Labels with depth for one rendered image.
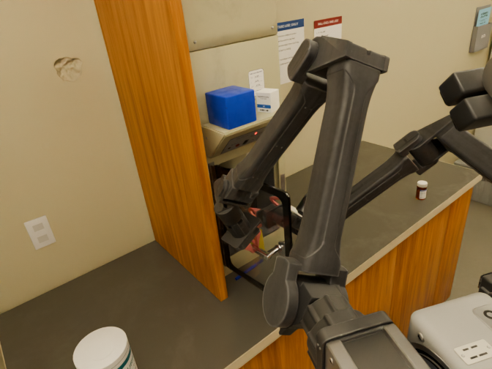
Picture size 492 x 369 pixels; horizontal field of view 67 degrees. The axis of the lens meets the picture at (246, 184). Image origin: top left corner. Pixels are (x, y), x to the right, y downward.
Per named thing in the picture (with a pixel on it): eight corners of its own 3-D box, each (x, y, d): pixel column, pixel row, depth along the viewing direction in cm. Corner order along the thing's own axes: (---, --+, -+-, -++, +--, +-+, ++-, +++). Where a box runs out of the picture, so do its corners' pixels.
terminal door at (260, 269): (228, 266, 131) (212, 162, 112) (295, 310, 110) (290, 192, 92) (226, 267, 130) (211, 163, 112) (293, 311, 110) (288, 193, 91)
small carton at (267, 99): (257, 111, 113) (255, 91, 111) (266, 107, 117) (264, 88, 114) (271, 113, 111) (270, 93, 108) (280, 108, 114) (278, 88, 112)
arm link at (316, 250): (349, 8, 49) (405, 34, 53) (299, 39, 62) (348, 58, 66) (281, 338, 49) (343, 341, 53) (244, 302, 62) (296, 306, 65)
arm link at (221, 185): (224, 184, 85) (258, 192, 88) (219, 154, 93) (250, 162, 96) (207, 220, 92) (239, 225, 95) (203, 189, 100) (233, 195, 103)
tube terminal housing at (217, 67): (188, 247, 151) (147, 48, 116) (250, 215, 168) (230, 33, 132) (224, 277, 133) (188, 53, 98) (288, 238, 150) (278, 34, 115)
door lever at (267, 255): (258, 241, 109) (257, 233, 108) (282, 254, 103) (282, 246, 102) (244, 250, 106) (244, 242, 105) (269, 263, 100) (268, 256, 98)
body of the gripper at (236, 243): (223, 242, 100) (211, 226, 95) (247, 214, 103) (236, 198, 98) (239, 252, 96) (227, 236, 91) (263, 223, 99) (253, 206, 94)
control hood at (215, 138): (205, 157, 112) (200, 125, 107) (283, 127, 128) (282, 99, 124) (227, 168, 103) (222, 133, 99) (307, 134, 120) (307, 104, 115)
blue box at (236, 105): (209, 123, 108) (204, 92, 104) (236, 114, 113) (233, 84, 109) (229, 130, 101) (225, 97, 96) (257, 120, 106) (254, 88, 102)
